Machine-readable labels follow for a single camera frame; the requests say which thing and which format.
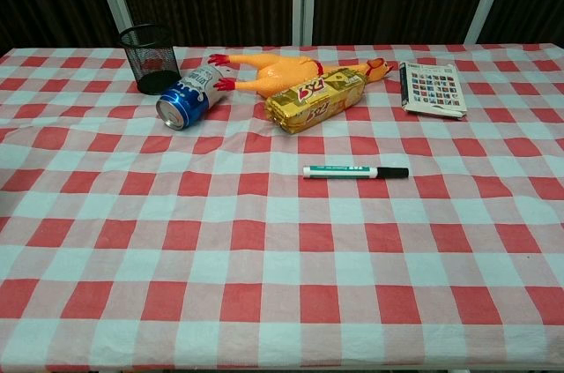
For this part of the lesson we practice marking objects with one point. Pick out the black marker cap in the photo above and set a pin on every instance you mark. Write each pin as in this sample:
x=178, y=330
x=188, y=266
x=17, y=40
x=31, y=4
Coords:
x=394, y=172

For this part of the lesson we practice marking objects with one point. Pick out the green white marker body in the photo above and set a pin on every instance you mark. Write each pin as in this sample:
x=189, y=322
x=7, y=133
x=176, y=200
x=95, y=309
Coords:
x=339, y=172

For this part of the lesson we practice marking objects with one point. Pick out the blue white beer can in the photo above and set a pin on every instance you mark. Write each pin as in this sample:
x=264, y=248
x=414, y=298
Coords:
x=189, y=95

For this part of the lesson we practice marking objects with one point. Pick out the gold cracker package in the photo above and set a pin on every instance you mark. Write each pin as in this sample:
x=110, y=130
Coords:
x=313, y=102

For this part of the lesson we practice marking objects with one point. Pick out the yellow rubber chicken toy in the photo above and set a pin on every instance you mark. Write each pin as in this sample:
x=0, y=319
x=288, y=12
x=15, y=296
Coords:
x=282, y=69

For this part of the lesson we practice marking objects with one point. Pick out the black mesh pen holder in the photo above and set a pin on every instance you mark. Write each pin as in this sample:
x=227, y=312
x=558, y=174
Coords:
x=150, y=60

